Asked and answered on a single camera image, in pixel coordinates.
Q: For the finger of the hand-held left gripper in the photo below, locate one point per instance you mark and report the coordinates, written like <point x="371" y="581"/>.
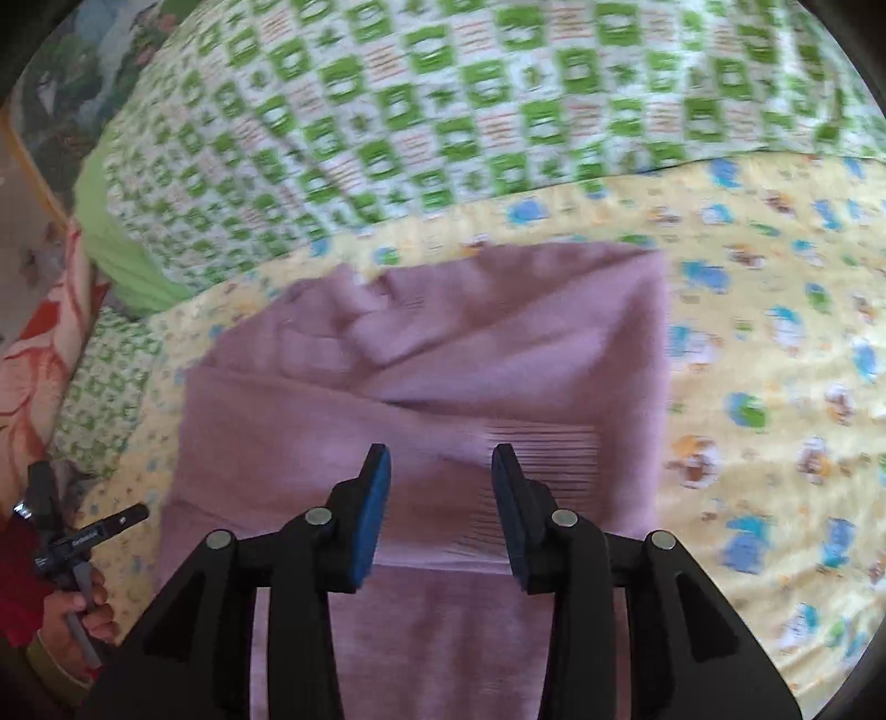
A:
<point x="124" y="519"/>
<point x="41" y="495"/>

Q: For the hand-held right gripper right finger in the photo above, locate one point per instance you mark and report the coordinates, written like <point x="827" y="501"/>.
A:
<point x="516" y="533"/>

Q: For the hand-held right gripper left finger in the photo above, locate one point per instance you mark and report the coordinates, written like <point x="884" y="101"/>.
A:
<point x="367" y="526"/>

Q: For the purple knit sweater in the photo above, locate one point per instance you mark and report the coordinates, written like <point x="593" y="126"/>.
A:
<point x="450" y="360"/>

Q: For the person's left forearm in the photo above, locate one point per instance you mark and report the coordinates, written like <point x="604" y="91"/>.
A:
<point x="52" y="668"/>

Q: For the person's left hand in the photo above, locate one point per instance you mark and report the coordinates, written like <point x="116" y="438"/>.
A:
<point x="104" y="618"/>

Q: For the red cloth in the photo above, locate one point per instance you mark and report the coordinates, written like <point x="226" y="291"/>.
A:
<point x="17" y="588"/>

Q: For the red white floral blanket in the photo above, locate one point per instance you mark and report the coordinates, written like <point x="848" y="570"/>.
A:
<point x="41" y="388"/>

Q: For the green checked pillow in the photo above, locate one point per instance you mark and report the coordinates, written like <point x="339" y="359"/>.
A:
<point x="104" y="394"/>

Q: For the yellow bear print blanket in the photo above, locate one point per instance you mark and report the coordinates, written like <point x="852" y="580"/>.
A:
<point x="761" y="346"/>

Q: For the green checked quilt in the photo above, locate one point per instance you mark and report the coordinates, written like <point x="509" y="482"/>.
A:
<point x="415" y="104"/>

